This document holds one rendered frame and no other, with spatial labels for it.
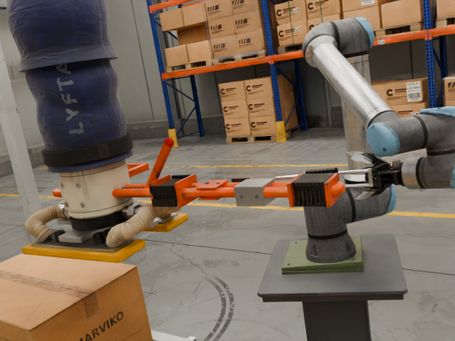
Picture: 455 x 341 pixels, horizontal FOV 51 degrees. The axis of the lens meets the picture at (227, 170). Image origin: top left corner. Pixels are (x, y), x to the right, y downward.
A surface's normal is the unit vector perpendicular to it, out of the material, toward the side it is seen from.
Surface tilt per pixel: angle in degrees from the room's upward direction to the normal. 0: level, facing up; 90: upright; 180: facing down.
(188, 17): 90
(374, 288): 0
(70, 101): 108
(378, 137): 93
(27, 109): 90
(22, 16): 85
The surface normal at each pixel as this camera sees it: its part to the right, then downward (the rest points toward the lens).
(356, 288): -0.15, -0.96
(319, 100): -0.55, 0.26
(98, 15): 0.91, -0.04
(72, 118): 0.25, -0.13
